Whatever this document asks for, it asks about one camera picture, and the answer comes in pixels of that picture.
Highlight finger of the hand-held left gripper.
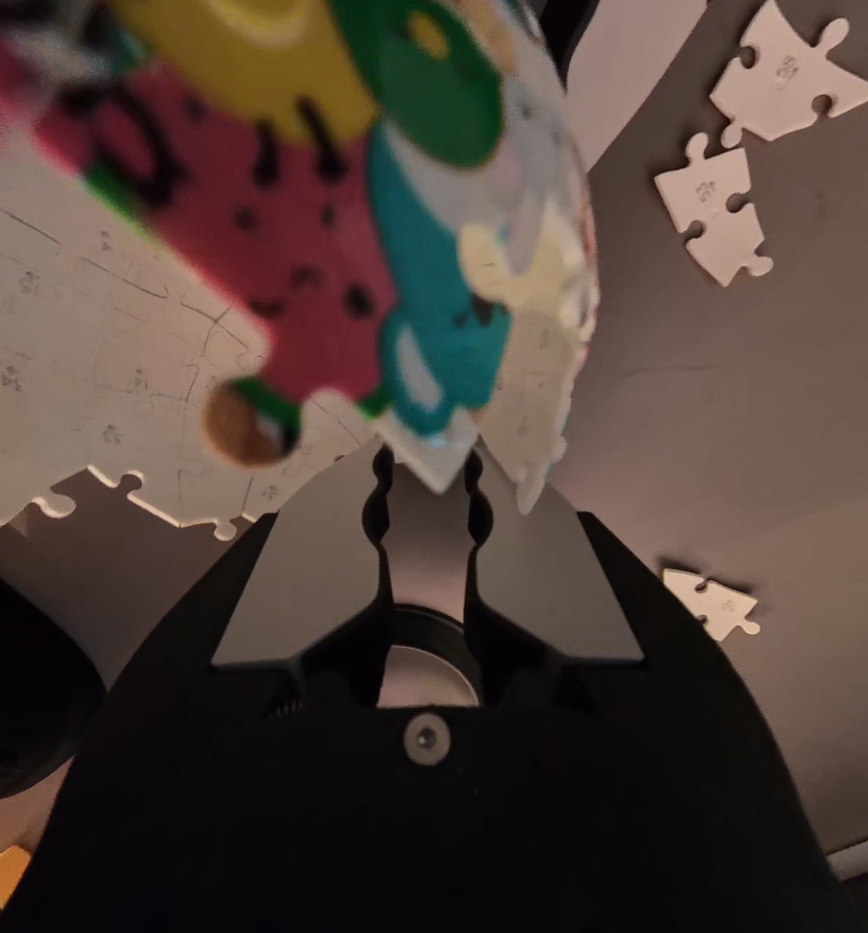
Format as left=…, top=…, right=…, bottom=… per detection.
left=543, top=0, right=709, bottom=177

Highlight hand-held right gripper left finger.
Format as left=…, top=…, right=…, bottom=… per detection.
left=210, top=443, right=396, bottom=668

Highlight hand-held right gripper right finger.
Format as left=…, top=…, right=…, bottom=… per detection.
left=463, top=446, right=646, bottom=664

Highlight half-built puzzle ball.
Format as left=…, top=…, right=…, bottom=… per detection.
left=0, top=0, right=601, bottom=544

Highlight white puzzle piece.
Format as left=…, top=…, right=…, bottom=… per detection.
left=709, top=0, right=868, bottom=147
left=661, top=567, right=763, bottom=644

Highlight joined white puzzle pieces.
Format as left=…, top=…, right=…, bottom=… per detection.
left=654, top=131, right=775, bottom=287

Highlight yellow plastic bin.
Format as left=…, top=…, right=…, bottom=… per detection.
left=0, top=842, right=35, bottom=912

